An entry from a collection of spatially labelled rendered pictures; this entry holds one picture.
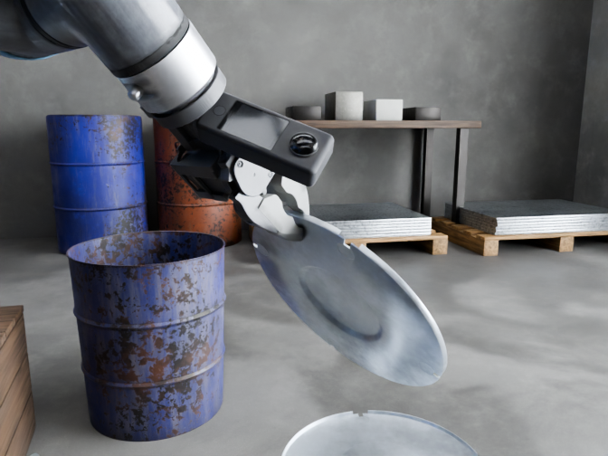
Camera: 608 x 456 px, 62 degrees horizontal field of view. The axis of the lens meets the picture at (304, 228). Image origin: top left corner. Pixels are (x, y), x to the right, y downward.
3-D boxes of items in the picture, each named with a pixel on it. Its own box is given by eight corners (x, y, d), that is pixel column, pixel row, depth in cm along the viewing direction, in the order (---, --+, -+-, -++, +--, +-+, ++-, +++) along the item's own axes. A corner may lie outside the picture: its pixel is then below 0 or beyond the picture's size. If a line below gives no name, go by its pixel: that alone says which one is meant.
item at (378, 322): (259, 292, 80) (262, 289, 81) (415, 412, 70) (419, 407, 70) (242, 172, 56) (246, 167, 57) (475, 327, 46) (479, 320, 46)
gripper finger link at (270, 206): (270, 232, 60) (231, 178, 54) (310, 239, 57) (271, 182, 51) (258, 252, 59) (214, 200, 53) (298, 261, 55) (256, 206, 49)
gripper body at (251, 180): (238, 150, 57) (171, 63, 49) (297, 153, 52) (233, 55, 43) (202, 204, 54) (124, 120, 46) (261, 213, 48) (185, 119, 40)
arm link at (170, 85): (206, 11, 40) (147, 81, 37) (237, 58, 43) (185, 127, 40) (150, 23, 45) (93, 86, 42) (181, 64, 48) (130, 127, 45)
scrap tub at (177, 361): (225, 365, 176) (221, 228, 166) (234, 435, 135) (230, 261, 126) (96, 376, 167) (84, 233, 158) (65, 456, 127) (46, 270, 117)
